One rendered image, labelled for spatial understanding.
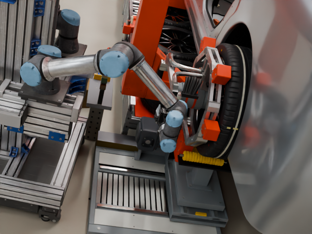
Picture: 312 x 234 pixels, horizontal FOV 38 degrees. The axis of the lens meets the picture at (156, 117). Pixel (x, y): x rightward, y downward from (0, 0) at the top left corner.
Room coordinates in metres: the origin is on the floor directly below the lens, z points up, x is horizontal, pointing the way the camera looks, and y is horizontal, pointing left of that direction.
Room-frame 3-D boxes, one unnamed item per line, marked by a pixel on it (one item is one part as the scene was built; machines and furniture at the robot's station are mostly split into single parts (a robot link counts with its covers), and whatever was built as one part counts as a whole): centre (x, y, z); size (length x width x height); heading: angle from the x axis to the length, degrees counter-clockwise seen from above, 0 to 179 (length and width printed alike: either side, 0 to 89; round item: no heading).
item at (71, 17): (2.47, 0.65, 0.98); 0.13 x 0.12 x 0.14; 81
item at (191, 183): (2.31, -0.38, 0.32); 0.40 x 0.30 x 0.28; 12
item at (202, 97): (2.26, -0.15, 0.85); 0.21 x 0.14 x 0.14; 102
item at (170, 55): (2.35, -0.08, 1.03); 0.19 x 0.18 x 0.11; 102
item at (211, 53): (2.28, -0.22, 0.85); 0.54 x 0.07 x 0.54; 12
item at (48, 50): (1.97, 0.60, 0.98); 0.13 x 0.12 x 0.14; 174
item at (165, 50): (3.83, -0.01, 0.39); 0.66 x 0.66 x 0.24
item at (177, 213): (2.31, -0.38, 0.13); 0.50 x 0.36 x 0.10; 12
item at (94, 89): (2.73, 0.43, 0.44); 0.43 x 0.17 x 0.03; 12
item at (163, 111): (1.93, -0.05, 0.86); 0.12 x 0.08 x 0.09; 12
